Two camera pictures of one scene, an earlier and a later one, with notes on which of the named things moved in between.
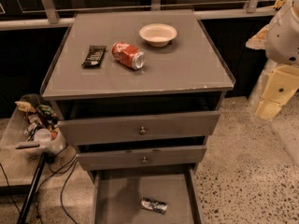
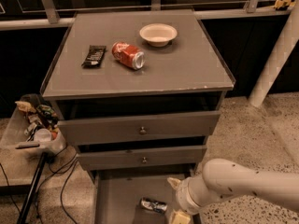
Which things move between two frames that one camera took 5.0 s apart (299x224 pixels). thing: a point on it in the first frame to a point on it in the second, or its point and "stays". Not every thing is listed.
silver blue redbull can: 152,204 stays
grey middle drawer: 142,158 stays
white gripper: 284,38 to 182,194
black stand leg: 32,191 stays
